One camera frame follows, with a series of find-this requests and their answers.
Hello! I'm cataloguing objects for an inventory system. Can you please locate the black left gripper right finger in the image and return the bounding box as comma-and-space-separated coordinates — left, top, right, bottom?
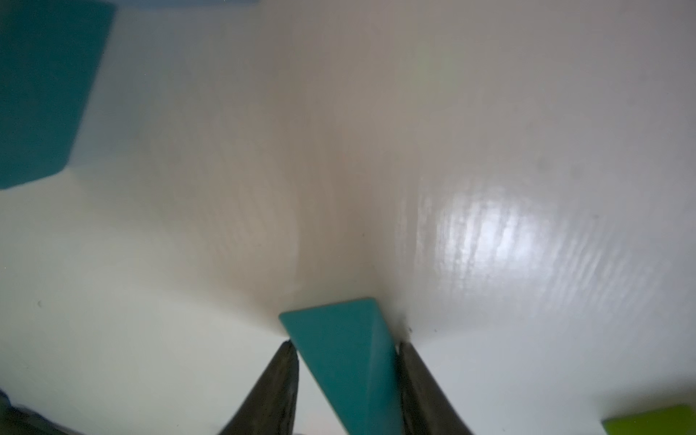
398, 342, 473, 435

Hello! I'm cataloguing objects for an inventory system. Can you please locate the light blue cube block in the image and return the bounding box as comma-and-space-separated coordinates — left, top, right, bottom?
109, 0, 257, 8

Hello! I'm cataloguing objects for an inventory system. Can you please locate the teal triangular prism block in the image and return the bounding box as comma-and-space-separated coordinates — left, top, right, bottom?
1, 1, 116, 190
279, 298, 403, 434

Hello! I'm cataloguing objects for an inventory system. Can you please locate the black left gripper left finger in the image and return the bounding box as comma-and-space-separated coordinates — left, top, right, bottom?
219, 341, 299, 435

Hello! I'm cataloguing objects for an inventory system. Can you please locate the dark green pipe wrench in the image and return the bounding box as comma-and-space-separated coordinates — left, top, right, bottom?
0, 391, 76, 435

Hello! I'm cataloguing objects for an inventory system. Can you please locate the green cube block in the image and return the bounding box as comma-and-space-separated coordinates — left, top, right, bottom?
602, 404, 696, 435

